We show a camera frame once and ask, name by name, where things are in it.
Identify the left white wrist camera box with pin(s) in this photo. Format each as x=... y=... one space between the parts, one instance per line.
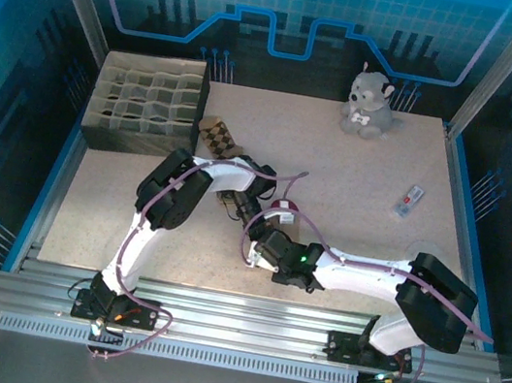
x=282 y=215

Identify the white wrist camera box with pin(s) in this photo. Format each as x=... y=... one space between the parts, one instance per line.
x=282 y=215
x=258 y=258

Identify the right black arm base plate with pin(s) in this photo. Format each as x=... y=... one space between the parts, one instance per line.
x=343 y=347

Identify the brown argyle sock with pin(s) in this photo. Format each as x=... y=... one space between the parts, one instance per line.
x=218 y=138

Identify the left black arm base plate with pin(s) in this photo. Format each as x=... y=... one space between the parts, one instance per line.
x=142 y=315

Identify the aluminium frame rail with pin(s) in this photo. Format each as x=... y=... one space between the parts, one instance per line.
x=240 y=316

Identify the white round disc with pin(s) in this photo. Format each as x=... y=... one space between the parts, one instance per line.
x=426 y=247

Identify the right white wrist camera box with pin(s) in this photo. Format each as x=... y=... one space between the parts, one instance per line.
x=258 y=258

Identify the grey plush husky toy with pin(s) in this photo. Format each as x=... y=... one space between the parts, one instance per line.
x=368 y=107

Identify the small white plastic packet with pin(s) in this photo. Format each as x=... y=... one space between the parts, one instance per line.
x=408 y=201

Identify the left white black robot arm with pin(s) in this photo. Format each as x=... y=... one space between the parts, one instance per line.
x=172 y=192

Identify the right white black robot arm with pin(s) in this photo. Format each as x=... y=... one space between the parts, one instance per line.
x=368 y=281

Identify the dark fabric sock organizer box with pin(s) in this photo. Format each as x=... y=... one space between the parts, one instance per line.
x=148 y=100

